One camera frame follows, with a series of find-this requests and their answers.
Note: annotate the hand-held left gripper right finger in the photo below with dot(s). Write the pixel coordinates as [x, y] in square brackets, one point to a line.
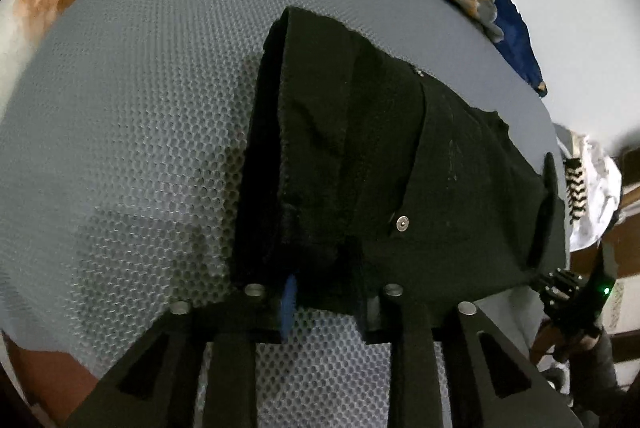
[376, 315]

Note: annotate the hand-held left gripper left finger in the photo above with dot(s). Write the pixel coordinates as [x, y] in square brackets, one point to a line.
[286, 314]

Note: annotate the black pants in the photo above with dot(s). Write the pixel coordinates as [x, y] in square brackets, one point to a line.
[380, 167]

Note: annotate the person's right hand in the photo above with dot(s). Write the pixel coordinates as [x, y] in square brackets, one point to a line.
[545, 340]

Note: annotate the white crumpled cloth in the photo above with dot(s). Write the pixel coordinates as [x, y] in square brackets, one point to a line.
[592, 193]

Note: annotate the black white striped cloth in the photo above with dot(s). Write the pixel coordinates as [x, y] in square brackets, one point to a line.
[574, 193]

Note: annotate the grey mesh mattress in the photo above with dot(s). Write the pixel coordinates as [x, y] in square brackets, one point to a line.
[130, 132]

